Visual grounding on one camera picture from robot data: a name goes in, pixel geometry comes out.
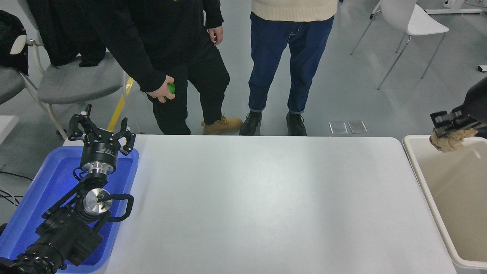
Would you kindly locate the blue plastic tray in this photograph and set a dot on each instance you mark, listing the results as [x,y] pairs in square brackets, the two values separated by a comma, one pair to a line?
[42,182]

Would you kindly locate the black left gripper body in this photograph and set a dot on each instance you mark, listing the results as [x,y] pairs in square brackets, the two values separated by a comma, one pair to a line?
[99,152]

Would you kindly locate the small white floor object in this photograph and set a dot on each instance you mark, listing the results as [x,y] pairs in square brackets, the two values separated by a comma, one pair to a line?
[483,68]

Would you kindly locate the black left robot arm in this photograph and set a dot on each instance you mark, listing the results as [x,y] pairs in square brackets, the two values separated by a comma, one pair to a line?
[64,232]

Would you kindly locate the white desk base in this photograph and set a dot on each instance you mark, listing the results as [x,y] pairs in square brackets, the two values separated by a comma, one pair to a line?
[456,9]

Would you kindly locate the grey cushioned chair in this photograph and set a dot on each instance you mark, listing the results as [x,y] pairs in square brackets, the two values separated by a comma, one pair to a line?
[80,82]
[7,83]

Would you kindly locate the person's left hand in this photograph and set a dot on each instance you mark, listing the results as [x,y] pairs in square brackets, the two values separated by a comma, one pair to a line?
[217,36]

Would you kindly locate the tan paper ball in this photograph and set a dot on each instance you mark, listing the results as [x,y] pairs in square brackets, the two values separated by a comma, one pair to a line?
[449,144]

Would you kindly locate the silver floor plate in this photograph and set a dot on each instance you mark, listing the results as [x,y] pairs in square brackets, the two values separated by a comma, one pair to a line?
[338,128]
[357,126]

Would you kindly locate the person's right forearm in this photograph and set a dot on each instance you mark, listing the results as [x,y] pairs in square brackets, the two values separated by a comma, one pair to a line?
[137,64]

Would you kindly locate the black bag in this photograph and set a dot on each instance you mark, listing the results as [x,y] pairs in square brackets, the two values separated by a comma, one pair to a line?
[11,49]

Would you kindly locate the person's left forearm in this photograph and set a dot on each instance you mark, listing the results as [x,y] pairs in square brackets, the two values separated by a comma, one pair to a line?
[214,15]

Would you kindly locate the green bell pepper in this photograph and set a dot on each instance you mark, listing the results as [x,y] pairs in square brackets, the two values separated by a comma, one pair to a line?
[171,88]

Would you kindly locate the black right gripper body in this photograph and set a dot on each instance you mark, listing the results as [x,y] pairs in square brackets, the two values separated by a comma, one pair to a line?
[477,102]

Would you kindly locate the person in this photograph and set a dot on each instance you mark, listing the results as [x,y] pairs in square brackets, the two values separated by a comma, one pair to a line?
[293,45]
[182,57]

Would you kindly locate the person's right hand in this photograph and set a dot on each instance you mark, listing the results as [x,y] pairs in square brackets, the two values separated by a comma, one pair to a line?
[159,91]

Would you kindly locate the large pale bin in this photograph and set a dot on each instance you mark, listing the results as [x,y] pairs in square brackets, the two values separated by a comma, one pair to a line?
[456,205]

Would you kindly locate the white plastic chair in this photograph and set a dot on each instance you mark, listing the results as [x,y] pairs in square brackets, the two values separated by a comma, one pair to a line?
[414,19]

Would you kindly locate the black jacket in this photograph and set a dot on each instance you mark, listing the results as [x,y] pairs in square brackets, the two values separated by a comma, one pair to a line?
[64,30]

